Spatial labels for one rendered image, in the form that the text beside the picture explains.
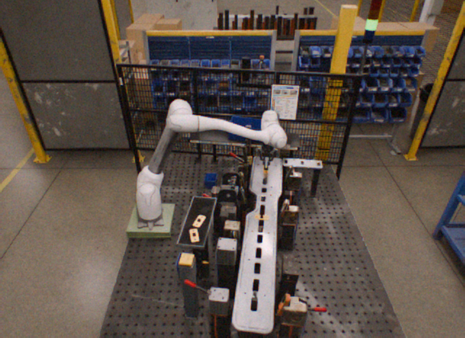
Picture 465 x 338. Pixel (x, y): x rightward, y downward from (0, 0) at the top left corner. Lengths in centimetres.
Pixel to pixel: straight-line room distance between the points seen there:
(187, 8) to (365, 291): 741
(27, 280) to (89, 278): 51
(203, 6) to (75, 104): 496
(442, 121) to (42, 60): 459
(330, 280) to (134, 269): 121
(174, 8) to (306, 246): 707
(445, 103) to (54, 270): 445
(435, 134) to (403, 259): 192
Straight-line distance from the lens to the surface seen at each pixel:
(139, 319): 209
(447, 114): 480
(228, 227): 192
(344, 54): 271
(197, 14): 858
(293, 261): 186
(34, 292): 337
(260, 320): 168
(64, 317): 312
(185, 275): 172
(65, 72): 420
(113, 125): 432
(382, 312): 222
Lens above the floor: 245
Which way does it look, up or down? 35 degrees down
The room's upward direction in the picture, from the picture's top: straight up
